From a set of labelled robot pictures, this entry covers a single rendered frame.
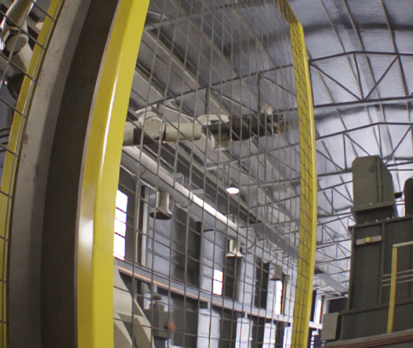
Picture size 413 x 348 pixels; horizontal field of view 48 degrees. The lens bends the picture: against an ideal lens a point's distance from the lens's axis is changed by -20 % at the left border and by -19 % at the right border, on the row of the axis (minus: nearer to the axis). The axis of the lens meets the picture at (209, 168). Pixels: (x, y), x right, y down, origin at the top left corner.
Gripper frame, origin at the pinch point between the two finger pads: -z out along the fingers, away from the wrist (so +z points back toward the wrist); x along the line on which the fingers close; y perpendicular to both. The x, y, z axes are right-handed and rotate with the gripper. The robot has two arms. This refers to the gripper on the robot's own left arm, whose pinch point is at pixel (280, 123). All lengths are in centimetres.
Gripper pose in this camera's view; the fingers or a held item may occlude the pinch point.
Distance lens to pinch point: 198.2
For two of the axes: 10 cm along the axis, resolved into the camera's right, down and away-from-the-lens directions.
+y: 0.4, -9.3, 3.8
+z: -9.1, 1.2, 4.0
